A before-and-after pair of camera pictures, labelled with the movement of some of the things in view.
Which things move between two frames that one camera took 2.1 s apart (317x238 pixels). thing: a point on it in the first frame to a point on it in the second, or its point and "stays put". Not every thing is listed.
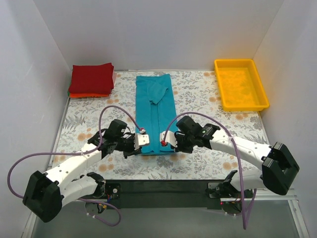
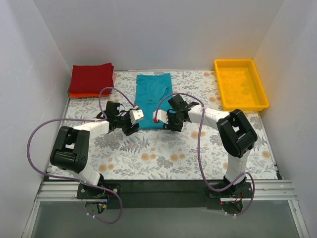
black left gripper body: x=133 y=148 to x=130 y=126
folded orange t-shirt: x=87 y=95 stays put
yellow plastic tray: x=240 y=87 stays put
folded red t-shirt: x=91 y=79 stays put
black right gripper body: x=178 y=146 to x=171 y=123
